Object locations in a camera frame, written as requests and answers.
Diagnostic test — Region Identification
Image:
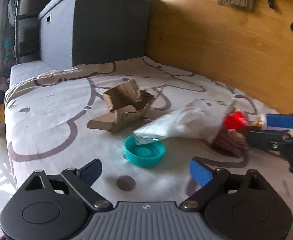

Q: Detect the black drawer tower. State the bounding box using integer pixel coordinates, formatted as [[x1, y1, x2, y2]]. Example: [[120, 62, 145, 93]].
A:
[[13, 0, 52, 64]]

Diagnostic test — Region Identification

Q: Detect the clear plastic bag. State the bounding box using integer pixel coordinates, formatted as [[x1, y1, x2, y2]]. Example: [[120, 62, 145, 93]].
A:
[[133, 99, 226, 146]]

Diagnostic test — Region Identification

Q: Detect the grey storage box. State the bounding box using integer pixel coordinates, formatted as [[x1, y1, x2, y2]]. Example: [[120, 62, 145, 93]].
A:
[[38, 0, 155, 68]]

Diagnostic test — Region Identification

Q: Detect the hanging teal patterned bag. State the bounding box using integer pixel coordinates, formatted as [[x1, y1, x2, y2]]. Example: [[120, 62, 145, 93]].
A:
[[0, 27, 18, 55]]

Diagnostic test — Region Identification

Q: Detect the teal plastic lid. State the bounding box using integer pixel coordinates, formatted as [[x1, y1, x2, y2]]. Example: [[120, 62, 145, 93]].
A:
[[124, 135, 166, 168]]

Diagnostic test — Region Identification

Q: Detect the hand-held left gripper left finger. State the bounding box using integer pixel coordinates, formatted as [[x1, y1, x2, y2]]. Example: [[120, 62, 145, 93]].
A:
[[18, 158, 114, 212]]

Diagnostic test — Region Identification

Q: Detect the grey mattress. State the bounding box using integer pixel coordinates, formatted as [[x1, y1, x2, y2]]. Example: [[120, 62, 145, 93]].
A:
[[10, 60, 57, 85]]

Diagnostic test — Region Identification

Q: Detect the white and green packet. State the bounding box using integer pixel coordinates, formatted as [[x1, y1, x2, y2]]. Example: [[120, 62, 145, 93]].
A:
[[8, 0, 18, 25]]

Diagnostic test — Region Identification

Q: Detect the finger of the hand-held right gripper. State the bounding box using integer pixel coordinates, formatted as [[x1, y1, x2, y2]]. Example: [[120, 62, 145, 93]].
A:
[[265, 110, 293, 130], [246, 131, 293, 156]]

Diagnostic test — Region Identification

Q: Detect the torn corrugated cardboard piece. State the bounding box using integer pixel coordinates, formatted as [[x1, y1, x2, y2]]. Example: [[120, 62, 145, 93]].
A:
[[86, 79, 156, 134]]

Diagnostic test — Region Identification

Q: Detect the printed blanket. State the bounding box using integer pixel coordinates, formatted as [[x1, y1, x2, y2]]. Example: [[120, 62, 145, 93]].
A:
[[4, 56, 293, 240]]

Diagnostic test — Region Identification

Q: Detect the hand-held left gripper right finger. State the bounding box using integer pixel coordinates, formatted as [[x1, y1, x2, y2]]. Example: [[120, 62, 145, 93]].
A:
[[180, 156, 271, 212]]

